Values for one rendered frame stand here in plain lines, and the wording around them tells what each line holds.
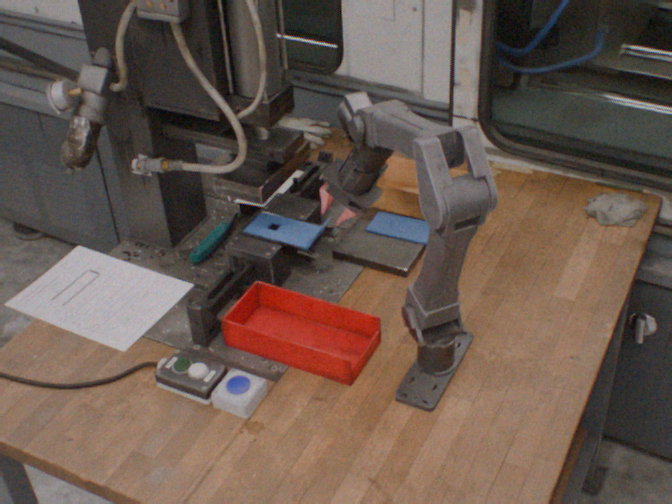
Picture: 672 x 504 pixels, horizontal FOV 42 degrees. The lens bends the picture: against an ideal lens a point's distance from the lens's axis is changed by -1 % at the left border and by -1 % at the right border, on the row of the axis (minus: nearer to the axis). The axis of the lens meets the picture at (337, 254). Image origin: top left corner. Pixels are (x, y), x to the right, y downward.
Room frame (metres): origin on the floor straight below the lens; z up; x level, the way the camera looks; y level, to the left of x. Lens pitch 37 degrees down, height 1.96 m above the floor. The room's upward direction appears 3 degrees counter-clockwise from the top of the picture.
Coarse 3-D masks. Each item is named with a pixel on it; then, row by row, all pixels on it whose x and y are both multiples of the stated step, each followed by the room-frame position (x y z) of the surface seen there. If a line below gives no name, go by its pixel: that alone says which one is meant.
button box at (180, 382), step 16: (176, 352) 1.12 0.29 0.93; (160, 368) 1.08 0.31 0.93; (208, 368) 1.07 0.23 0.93; (224, 368) 1.07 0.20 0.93; (32, 384) 1.08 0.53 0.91; (48, 384) 1.08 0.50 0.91; (64, 384) 1.08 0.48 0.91; (80, 384) 1.07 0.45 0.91; (96, 384) 1.08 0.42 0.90; (160, 384) 1.07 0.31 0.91; (176, 384) 1.05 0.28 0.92; (192, 384) 1.04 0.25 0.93; (208, 384) 1.03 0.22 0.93; (208, 400) 1.02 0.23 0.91
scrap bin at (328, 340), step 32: (256, 288) 1.25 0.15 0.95; (224, 320) 1.16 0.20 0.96; (256, 320) 1.22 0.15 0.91; (288, 320) 1.21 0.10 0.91; (320, 320) 1.20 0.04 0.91; (352, 320) 1.17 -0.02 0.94; (256, 352) 1.13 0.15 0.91; (288, 352) 1.10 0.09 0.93; (320, 352) 1.07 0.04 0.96; (352, 352) 1.12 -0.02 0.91
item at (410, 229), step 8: (376, 216) 1.50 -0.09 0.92; (384, 216) 1.50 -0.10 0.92; (392, 216) 1.49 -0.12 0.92; (400, 216) 1.49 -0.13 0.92; (376, 224) 1.47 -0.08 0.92; (384, 224) 1.47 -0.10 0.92; (400, 224) 1.46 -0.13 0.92; (408, 224) 1.46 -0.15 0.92; (416, 224) 1.46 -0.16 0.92; (424, 224) 1.46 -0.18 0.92; (376, 232) 1.44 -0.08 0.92; (384, 232) 1.44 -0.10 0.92; (392, 232) 1.44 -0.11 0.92; (400, 232) 1.44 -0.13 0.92; (408, 232) 1.44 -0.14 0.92; (416, 232) 1.43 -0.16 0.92; (424, 232) 1.43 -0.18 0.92; (416, 240) 1.41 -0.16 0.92; (424, 240) 1.40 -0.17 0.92
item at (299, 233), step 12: (264, 216) 1.43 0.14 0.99; (276, 216) 1.42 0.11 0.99; (252, 228) 1.39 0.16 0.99; (264, 228) 1.39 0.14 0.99; (288, 228) 1.38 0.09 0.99; (300, 228) 1.38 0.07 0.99; (312, 228) 1.38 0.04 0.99; (288, 240) 1.34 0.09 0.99; (300, 240) 1.34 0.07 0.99; (312, 240) 1.32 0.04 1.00
